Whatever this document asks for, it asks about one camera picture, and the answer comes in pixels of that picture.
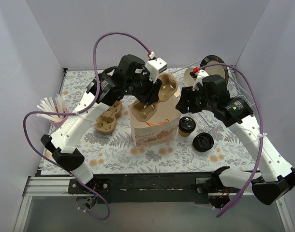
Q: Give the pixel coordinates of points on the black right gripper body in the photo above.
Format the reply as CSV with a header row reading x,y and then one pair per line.
x,y
186,102

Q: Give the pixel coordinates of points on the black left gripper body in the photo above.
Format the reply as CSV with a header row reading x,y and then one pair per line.
x,y
151,92

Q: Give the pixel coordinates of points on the black plastic cup lid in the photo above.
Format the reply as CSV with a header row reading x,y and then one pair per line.
x,y
186,124

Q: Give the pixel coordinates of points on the beige paper takeout bag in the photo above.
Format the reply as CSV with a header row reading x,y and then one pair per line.
x,y
160,128

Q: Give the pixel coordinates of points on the brown paper coffee cup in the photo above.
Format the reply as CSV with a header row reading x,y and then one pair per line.
x,y
184,133

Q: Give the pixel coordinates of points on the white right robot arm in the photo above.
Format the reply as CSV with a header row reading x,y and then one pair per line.
x,y
273,175

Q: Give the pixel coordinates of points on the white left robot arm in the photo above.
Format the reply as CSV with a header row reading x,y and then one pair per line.
x,y
63,142

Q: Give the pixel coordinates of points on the dark rimmed ceramic plate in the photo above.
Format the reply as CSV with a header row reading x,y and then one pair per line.
x,y
217,69

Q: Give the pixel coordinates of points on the cream ceramic plate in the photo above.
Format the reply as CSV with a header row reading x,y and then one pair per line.
x,y
189,79

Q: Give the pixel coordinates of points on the stack of black lids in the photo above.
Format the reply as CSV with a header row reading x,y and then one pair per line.
x,y
203,142

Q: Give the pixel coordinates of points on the stack of cardboard cup carriers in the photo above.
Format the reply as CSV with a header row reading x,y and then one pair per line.
x,y
107,121

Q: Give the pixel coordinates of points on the floral patterned table mat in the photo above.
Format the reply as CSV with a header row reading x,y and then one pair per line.
x,y
116,153

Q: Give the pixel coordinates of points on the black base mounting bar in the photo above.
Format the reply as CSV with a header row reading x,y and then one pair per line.
x,y
152,187

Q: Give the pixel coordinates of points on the pink straw holder cup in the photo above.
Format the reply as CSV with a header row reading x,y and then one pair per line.
x,y
59,122

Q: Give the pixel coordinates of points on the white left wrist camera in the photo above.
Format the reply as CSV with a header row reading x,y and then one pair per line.
x,y
155,67

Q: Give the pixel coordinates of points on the white wire dish rack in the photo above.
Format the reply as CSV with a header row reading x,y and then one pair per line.
x,y
234,84

